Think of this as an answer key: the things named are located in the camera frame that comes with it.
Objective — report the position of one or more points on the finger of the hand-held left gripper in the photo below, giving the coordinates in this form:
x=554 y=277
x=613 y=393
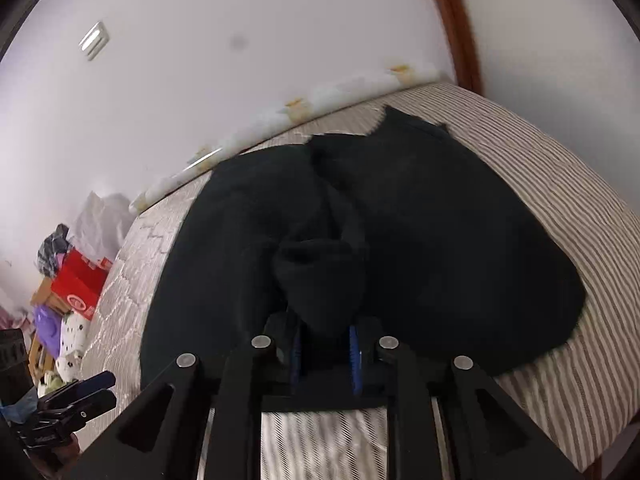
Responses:
x=85 y=385
x=87 y=402

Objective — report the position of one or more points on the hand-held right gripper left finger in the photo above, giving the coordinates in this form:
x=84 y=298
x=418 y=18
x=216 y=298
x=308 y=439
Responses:
x=296 y=357

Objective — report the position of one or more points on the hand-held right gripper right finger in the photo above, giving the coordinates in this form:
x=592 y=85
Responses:
x=355 y=357

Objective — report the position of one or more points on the black sweater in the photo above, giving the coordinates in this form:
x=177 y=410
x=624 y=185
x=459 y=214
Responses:
x=450 y=235

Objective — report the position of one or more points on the white spotted plush toy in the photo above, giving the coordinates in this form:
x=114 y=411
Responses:
x=72 y=340

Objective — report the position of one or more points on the purple bag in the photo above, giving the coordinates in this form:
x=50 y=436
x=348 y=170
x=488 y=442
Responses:
x=47 y=330

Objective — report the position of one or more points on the red paper bag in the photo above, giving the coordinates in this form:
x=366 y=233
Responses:
x=77 y=285

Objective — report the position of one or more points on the dark plaid cloth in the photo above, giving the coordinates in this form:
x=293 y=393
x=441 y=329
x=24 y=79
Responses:
x=51 y=250

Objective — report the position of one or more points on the white paper bag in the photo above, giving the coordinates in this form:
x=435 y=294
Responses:
x=100 y=220

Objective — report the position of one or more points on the striped bed mattress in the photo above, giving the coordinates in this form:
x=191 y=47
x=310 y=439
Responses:
x=575 y=210

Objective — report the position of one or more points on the white patterned rolled sheet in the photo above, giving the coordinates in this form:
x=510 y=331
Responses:
x=350 y=87

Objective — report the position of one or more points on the white wall switch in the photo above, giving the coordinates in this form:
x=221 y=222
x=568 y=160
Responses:
x=94 y=40

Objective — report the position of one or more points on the brown wooden door frame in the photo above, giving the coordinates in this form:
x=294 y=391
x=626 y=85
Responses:
x=452 y=25

